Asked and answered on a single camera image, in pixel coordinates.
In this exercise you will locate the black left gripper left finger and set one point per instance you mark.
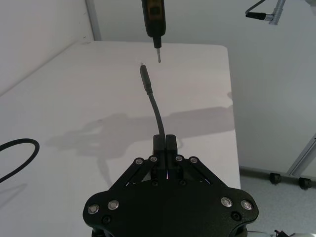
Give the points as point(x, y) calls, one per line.
point(159, 148)

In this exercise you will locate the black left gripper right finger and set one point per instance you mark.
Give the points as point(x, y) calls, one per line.
point(172, 148)

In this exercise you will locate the black tool with orange parts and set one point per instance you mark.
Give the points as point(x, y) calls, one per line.
point(154, 22)

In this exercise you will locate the aluminium frame with casters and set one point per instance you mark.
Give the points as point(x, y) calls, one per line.
point(302, 158)

